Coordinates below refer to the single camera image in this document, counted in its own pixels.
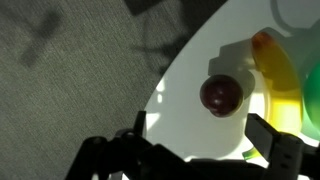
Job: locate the yellow toy banana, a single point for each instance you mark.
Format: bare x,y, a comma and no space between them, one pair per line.
282,86

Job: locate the dark red plum toy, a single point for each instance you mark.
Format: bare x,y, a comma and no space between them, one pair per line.
221,95

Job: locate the green plastic bowl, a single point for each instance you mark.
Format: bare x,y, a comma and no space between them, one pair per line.
307,54

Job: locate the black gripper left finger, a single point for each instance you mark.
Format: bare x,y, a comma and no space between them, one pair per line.
139,124

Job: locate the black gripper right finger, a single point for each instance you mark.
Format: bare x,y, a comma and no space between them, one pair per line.
280,149

